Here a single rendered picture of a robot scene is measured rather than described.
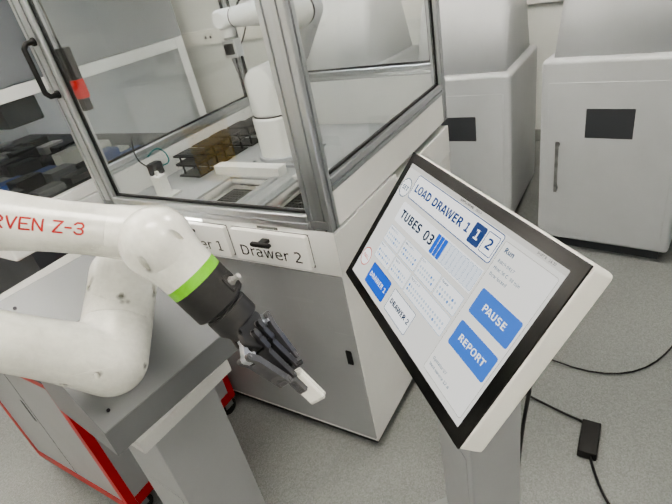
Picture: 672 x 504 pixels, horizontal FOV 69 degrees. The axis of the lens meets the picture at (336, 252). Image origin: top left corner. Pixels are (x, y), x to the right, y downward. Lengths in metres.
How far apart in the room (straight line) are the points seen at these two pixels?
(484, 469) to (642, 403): 1.10
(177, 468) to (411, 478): 0.85
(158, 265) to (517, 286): 0.51
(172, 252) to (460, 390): 0.46
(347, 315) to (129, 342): 0.73
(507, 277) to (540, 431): 1.32
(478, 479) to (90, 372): 0.81
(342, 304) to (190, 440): 0.55
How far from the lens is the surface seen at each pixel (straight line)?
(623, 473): 1.96
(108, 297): 1.00
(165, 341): 1.24
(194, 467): 1.43
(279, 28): 1.19
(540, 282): 0.71
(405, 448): 1.96
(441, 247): 0.87
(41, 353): 0.93
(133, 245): 0.75
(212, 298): 0.76
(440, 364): 0.80
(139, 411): 1.20
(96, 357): 0.95
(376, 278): 1.00
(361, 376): 1.67
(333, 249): 1.36
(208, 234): 1.64
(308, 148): 1.25
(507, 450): 1.17
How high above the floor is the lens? 1.57
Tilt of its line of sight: 30 degrees down
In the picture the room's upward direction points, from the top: 12 degrees counter-clockwise
